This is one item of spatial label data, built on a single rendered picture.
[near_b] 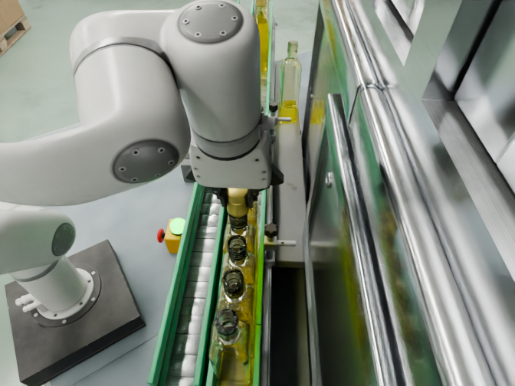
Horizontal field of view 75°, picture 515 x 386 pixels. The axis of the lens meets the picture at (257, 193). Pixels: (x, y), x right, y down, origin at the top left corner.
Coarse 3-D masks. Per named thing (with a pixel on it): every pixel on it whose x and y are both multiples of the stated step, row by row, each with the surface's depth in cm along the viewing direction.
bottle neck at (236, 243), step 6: (228, 240) 50; (234, 240) 51; (240, 240) 51; (246, 240) 50; (228, 246) 49; (234, 246) 52; (240, 246) 52; (246, 246) 50; (228, 252) 50; (234, 252) 49; (240, 252) 49; (246, 252) 51; (234, 258) 51; (240, 258) 51; (246, 258) 52; (234, 264) 52; (240, 264) 52
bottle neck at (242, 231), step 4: (232, 216) 53; (244, 216) 53; (232, 220) 53; (236, 220) 53; (240, 220) 53; (244, 220) 54; (232, 224) 54; (236, 224) 54; (240, 224) 54; (244, 224) 54; (232, 228) 55; (236, 228) 54; (240, 228) 54; (244, 228) 55; (232, 232) 56; (236, 232) 55; (240, 232) 55; (244, 232) 56
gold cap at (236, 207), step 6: (228, 192) 49; (234, 192) 49; (240, 192) 49; (246, 192) 49; (228, 198) 49; (234, 198) 49; (240, 198) 49; (246, 198) 50; (228, 204) 50; (234, 204) 50; (240, 204) 50; (246, 204) 51; (228, 210) 52; (234, 210) 51; (240, 210) 51; (246, 210) 51; (234, 216) 52; (240, 216) 51
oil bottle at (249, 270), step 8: (224, 256) 55; (248, 256) 54; (224, 264) 53; (248, 264) 53; (256, 264) 57; (224, 272) 53; (248, 272) 52; (256, 272) 59; (248, 280) 53; (256, 280) 61; (256, 288) 63; (256, 296) 65; (256, 304) 67
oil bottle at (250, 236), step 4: (228, 224) 59; (248, 224) 58; (252, 224) 59; (228, 228) 58; (248, 228) 58; (252, 228) 58; (228, 232) 57; (248, 232) 57; (252, 232) 58; (224, 236) 58; (228, 236) 57; (244, 236) 56; (248, 236) 57; (252, 236) 57; (224, 240) 57; (248, 240) 56; (252, 240) 57; (224, 244) 57; (248, 244) 56; (252, 244) 57; (224, 248) 57; (248, 248) 57; (252, 248) 57; (224, 252) 58
